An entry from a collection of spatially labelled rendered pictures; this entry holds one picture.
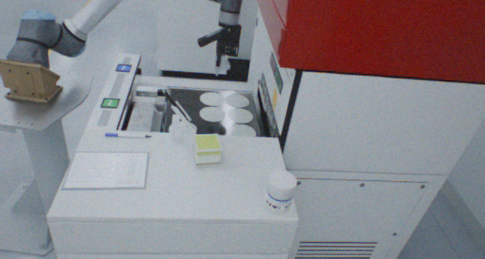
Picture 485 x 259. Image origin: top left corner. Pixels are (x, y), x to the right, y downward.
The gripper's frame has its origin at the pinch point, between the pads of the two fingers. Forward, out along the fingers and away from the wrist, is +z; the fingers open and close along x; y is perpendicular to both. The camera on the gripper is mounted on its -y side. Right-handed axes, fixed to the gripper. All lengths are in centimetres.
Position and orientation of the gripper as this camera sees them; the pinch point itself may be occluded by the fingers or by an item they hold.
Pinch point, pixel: (215, 72)
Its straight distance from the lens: 146.1
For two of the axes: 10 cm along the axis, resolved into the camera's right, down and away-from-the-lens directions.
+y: 9.8, 1.0, 1.7
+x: -1.0, -4.8, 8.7
